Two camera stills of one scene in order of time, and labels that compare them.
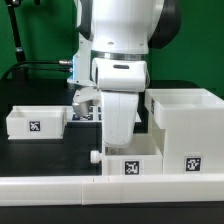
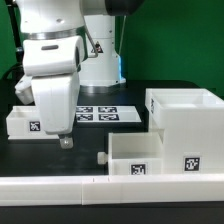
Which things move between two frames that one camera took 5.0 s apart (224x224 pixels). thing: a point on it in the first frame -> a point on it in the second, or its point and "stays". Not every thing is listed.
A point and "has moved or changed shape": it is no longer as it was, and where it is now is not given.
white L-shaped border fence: [110, 189] stays
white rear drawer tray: [38, 122] stays
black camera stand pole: [20, 72] stays
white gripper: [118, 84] -> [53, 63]
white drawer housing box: [188, 125] stays
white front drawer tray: [143, 156] has moved or changed shape
